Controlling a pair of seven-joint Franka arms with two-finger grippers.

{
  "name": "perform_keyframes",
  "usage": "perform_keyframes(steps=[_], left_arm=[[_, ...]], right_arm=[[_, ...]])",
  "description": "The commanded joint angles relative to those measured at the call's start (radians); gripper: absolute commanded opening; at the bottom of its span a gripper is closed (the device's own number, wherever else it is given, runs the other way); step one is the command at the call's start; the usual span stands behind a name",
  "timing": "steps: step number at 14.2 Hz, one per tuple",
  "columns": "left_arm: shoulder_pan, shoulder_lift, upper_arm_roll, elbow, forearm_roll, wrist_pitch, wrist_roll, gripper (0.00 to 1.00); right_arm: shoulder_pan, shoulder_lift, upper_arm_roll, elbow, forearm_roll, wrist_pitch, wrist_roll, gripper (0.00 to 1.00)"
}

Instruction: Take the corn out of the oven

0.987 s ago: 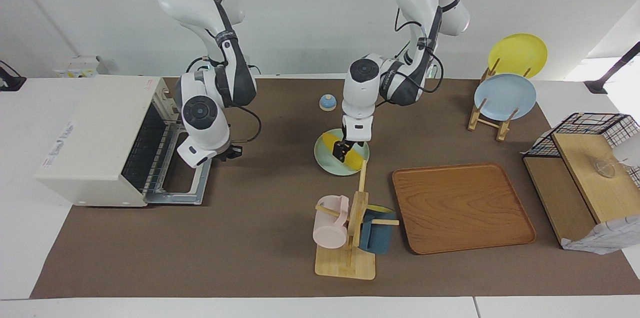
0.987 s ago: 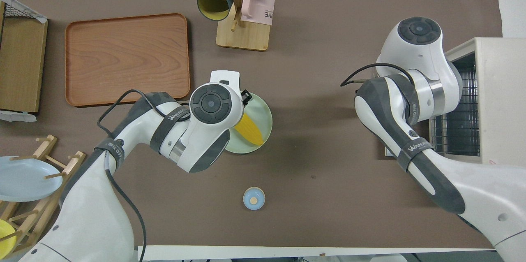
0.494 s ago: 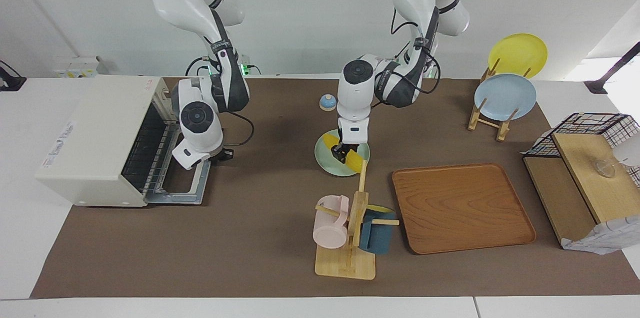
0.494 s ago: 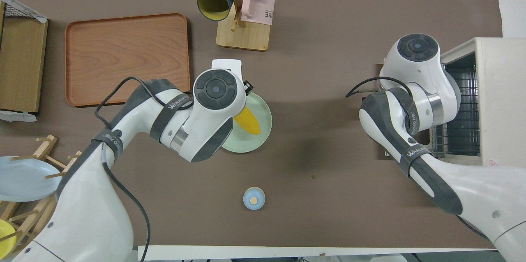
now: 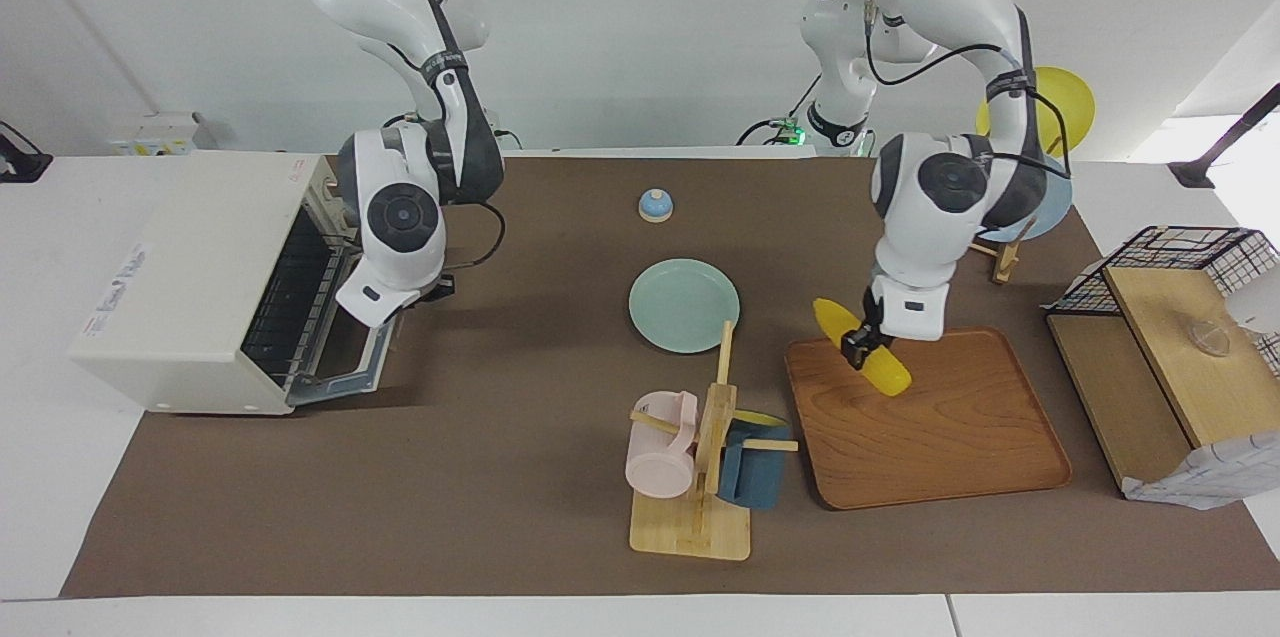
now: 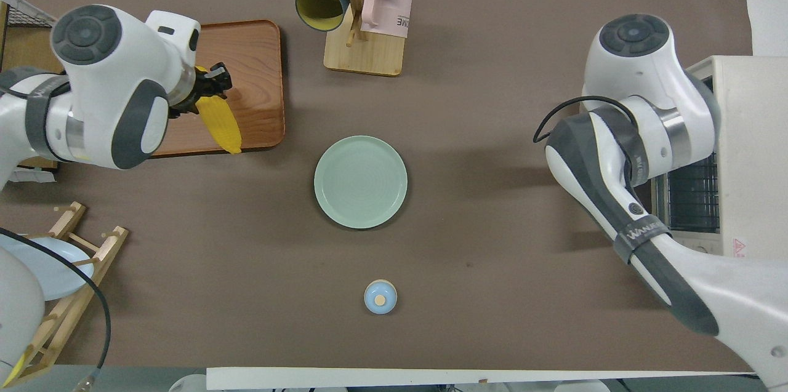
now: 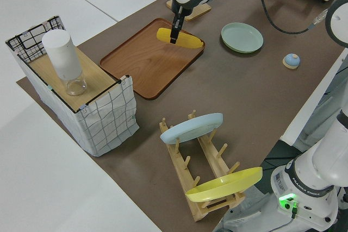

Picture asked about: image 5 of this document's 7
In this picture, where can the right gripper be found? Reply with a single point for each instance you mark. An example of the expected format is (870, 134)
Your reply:
(375, 295)

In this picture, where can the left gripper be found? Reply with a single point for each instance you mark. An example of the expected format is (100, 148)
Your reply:
(910, 312)

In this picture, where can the yellow banana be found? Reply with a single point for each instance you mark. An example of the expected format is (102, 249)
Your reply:
(890, 377)

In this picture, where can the mint green plate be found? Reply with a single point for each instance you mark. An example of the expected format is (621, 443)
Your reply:
(684, 307)

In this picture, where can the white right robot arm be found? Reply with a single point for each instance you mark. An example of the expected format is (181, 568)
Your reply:
(390, 167)

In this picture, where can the white toaster oven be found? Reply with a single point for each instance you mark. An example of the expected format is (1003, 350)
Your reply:
(180, 287)

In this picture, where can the brown wooden tray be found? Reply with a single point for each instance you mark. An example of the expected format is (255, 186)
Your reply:
(930, 437)

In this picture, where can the wooden dish rack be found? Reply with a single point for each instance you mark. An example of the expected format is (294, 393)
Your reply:
(1005, 262)

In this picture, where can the dark blue mug yellow inside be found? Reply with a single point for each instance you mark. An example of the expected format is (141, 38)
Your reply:
(755, 477)

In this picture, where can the brown table mat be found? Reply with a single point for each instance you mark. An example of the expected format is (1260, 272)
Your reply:
(500, 477)

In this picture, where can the green lit control box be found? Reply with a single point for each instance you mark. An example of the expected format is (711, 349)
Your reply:
(790, 129)

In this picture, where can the light blue plate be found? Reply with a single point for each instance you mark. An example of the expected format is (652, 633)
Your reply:
(1050, 207)

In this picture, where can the small blue lid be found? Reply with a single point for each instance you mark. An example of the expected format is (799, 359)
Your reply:
(655, 205)

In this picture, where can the pink mug with lettering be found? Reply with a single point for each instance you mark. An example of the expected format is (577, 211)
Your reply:
(655, 462)

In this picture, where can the wooden mug tree stand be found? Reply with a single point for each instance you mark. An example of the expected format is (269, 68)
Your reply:
(690, 527)

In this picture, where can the wooden two-tier shelf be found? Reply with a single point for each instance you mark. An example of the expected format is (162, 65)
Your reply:
(1170, 367)

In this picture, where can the yellow plate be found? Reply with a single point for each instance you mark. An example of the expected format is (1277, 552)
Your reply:
(1065, 107)

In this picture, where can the white power strip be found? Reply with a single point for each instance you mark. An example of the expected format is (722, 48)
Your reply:
(160, 132)

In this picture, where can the clear glass cup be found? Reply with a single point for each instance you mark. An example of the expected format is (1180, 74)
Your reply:
(1210, 339)

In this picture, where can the white rounded plastic object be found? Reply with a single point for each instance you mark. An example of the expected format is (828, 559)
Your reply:
(1258, 305)

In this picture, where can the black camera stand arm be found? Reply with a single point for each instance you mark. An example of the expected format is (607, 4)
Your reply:
(1200, 172)

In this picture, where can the black clamp mount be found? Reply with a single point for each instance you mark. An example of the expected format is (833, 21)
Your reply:
(20, 162)

